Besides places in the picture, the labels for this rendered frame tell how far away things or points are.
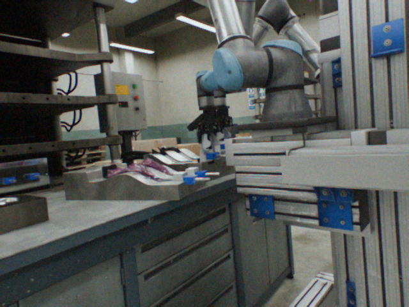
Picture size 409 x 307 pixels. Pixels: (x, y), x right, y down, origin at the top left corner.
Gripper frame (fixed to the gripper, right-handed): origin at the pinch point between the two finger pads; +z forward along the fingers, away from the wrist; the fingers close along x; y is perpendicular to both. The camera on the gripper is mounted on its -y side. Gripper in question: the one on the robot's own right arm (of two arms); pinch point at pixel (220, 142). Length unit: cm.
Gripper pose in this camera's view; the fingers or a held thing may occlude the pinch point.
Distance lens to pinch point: 168.0
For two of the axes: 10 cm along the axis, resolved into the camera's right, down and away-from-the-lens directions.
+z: 0.9, 9.9, 0.6
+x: 6.1, -1.0, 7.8
